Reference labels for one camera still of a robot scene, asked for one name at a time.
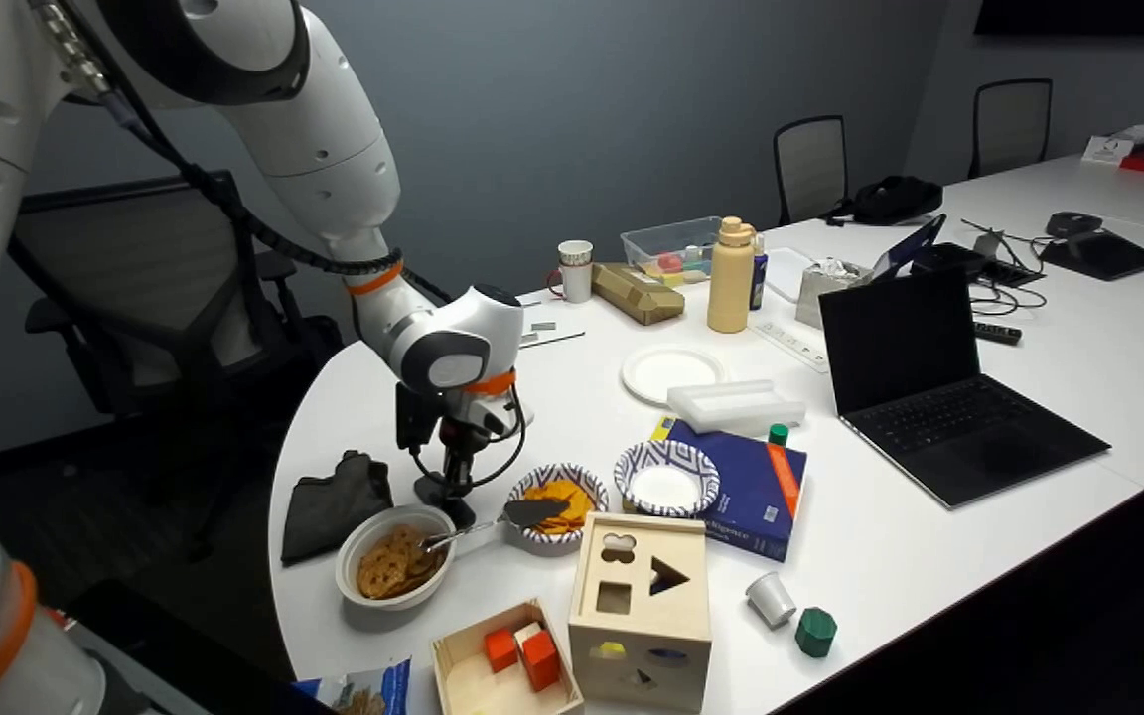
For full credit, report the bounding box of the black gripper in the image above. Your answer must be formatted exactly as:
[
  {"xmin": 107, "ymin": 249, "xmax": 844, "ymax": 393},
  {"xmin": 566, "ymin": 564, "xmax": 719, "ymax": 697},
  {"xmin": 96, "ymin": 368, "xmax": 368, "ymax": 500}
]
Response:
[{"xmin": 397, "ymin": 386, "xmax": 524, "ymax": 532}]

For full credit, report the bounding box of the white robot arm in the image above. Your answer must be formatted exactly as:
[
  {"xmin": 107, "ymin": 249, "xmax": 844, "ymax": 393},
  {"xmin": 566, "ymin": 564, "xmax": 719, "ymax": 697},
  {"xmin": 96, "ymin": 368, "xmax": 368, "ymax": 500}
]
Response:
[{"xmin": 0, "ymin": 0, "xmax": 524, "ymax": 715}]

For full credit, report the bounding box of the metal spoon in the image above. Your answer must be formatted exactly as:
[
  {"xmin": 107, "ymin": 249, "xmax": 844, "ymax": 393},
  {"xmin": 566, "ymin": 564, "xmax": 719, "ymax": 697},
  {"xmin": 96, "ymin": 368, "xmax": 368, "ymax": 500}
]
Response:
[{"xmin": 421, "ymin": 500, "xmax": 566, "ymax": 552}]

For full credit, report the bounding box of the white bowl with pretzels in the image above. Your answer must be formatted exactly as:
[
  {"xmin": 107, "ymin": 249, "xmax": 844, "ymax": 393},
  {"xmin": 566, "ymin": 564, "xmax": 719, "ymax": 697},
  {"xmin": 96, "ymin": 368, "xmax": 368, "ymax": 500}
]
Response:
[{"xmin": 333, "ymin": 503, "xmax": 455, "ymax": 610}]

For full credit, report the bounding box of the dark grey folded cloth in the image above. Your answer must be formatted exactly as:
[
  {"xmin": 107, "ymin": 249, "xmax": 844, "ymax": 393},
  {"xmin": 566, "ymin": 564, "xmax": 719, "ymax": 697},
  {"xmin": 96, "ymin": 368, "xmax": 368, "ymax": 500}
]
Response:
[{"xmin": 282, "ymin": 449, "xmax": 394, "ymax": 564}]

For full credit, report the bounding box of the patterned bowl with orange food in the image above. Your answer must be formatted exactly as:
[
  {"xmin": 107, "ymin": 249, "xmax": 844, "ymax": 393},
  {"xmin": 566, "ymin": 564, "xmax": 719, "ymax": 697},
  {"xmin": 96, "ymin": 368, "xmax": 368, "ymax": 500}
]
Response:
[{"xmin": 499, "ymin": 463, "xmax": 607, "ymax": 557}]

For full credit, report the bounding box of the wooden tray with blocks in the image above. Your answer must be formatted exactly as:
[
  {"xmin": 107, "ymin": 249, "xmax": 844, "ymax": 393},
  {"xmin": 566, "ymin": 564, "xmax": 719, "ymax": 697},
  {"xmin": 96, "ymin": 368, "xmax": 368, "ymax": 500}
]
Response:
[{"xmin": 433, "ymin": 599, "xmax": 585, "ymax": 715}]

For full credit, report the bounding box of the blue white paper bowl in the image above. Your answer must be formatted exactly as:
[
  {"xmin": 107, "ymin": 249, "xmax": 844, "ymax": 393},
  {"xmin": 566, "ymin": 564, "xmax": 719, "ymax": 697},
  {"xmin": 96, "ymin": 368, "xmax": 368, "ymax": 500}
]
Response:
[{"xmin": 613, "ymin": 441, "xmax": 719, "ymax": 517}]

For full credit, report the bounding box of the blue snack bag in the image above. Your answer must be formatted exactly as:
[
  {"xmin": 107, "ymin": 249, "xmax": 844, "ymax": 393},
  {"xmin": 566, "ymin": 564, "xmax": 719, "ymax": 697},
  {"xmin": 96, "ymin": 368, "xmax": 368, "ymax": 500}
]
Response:
[{"xmin": 298, "ymin": 663, "xmax": 409, "ymax": 715}]

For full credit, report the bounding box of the white round plate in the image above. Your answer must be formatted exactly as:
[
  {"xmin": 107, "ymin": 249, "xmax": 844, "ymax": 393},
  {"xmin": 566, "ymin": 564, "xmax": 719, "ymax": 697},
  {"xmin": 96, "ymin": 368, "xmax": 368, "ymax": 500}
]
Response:
[{"xmin": 619, "ymin": 345, "xmax": 723, "ymax": 404}]

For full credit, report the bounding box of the wooden shape sorter box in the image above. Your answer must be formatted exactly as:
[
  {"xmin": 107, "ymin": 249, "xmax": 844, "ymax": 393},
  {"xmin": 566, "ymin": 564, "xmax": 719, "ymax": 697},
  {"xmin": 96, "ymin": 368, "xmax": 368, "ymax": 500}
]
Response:
[{"xmin": 566, "ymin": 512, "xmax": 709, "ymax": 711}]

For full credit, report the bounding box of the white jar red label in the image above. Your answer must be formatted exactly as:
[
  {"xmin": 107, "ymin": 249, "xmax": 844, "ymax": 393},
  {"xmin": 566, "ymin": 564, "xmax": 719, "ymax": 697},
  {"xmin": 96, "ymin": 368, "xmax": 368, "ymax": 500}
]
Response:
[{"xmin": 556, "ymin": 237, "xmax": 590, "ymax": 302}]

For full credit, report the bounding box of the wooden brown box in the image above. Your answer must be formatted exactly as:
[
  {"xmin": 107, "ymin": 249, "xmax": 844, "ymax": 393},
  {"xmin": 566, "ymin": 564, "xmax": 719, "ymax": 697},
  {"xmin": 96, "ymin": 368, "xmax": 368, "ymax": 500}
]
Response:
[{"xmin": 590, "ymin": 262, "xmax": 684, "ymax": 325}]

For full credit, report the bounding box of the clear plastic lid tray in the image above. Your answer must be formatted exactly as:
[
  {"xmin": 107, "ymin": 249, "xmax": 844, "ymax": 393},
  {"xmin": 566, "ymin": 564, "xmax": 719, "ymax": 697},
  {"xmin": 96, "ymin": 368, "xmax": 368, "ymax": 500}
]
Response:
[{"xmin": 667, "ymin": 380, "xmax": 805, "ymax": 433}]

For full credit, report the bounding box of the blue book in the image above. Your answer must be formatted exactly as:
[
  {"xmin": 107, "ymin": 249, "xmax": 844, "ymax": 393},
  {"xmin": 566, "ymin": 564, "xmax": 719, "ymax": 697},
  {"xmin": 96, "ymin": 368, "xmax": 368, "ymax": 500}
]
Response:
[{"xmin": 660, "ymin": 415, "xmax": 805, "ymax": 558}]

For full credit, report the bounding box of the black office chair right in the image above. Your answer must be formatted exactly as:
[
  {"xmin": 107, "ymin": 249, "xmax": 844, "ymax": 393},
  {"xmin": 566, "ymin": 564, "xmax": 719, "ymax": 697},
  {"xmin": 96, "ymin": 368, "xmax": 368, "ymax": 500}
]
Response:
[{"xmin": 8, "ymin": 172, "xmax": 340, "ymax": 415}]

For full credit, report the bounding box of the clear plastic container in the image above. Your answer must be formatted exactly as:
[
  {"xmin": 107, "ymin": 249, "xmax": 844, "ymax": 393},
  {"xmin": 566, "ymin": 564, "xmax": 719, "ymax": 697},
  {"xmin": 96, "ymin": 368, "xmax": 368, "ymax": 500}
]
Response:
[{"xmin": 619, "ymin": 213, "xmax": 719, "ymax": 286}]

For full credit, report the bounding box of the tan squeeze bottle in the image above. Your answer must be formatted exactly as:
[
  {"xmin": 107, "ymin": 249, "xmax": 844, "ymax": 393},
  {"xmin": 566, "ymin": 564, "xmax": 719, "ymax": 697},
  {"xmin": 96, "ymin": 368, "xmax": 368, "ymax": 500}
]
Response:
[{"xmin": 708, "ymin": 213, "xmax": 760, "ymax": 335}]

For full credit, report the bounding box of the green cylinder block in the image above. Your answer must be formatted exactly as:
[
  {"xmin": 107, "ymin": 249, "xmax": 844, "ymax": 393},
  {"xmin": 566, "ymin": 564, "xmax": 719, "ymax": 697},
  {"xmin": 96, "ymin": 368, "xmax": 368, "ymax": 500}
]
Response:
[{"xmin": 793, "ymin": 609, "xmax": 839, "ymax": 660}]

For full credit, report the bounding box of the black laptop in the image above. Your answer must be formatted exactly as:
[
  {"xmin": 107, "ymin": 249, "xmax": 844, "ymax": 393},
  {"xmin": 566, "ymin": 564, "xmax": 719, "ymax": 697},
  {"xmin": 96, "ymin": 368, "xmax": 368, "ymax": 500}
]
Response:
[{"xmin": 817, "ymin": 268, "xmax": 1103, "ymax": 507}]

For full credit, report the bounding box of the grey office chair near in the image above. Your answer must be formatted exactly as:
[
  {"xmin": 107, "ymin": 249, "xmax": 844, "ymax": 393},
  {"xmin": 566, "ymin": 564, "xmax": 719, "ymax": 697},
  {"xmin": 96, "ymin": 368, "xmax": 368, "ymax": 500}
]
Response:
[{"xmin": 774, "ymin": 115, "xmax": 850, "ymax": 223}]

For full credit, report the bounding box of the grey office chair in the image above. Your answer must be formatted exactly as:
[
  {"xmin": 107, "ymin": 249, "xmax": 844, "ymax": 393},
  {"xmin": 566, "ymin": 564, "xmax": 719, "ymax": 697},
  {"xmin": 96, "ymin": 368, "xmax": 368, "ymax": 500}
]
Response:
[
  {"xmin": 967, "ymin": 80, "xmax": 1052, "ymax": 173},
  {"xmin": 774, "ymin": 115, "xmax": 850, "ymax": 223}
]

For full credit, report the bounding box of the blue tablet on stand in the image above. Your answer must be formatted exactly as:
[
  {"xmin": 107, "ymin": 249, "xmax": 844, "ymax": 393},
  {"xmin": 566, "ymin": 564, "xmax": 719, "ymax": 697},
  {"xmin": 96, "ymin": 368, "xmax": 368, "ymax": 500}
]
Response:
[{"xmin": 866, "ymin": 213, "xmax": 945, "ymax": 282}]

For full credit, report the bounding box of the black bag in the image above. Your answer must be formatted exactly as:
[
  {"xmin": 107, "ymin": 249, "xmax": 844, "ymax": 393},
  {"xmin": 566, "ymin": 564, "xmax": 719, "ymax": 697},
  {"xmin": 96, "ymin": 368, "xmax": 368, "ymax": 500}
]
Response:
[{"xmin": 850, "ymin": 173, "xmax": 941, "ymax": 227}]

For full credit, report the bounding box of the grey office chair far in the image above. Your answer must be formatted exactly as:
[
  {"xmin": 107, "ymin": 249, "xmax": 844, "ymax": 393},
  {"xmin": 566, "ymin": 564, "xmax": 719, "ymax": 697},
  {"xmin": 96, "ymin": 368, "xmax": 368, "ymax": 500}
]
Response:
[{"xmin": 967, "ymin": 80, "xmax": 1052, "ymax": 173}]

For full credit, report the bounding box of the black tablet device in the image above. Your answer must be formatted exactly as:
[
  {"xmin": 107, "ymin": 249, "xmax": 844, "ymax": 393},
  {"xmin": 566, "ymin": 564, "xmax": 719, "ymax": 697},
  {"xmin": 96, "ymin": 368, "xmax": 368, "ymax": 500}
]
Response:
[{"xmin": 1040, "ymin": 231, "xmax": 1144, "ymax": 282}]

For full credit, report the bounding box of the wall television left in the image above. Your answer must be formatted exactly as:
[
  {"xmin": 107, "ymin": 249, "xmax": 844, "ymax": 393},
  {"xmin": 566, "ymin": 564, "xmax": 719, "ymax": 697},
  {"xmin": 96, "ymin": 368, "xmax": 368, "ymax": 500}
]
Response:
[{"xmin": 974, "ymin": 0, "xmax": 1144, "ymax": 37}]

